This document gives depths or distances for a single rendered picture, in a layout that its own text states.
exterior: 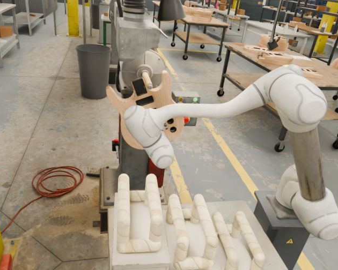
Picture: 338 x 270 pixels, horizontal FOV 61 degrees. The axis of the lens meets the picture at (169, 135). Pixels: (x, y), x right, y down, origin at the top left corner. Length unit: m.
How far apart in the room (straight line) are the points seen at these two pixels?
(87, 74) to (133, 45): 3.10
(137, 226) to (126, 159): 1.25
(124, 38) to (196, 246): 0.86
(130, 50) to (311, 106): 0.76
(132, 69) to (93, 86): 2.82
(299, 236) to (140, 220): 1.05
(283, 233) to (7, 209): 2.02
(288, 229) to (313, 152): 0.56
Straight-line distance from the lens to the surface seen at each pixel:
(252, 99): 1.19
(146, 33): 1.30
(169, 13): 1.39
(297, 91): 1.04
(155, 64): 1.64
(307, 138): 1.16
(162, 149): 1.18
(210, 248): 0.84
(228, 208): 1.24
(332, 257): 2.68
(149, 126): 1.13
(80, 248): 2.26
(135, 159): 2.08
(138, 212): 0.90
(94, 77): 4.37
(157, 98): 1.51
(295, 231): 1.69
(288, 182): 1.56
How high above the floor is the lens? 1.73
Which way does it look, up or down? 29 degrees down
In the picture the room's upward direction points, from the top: 7 degrees clockwise
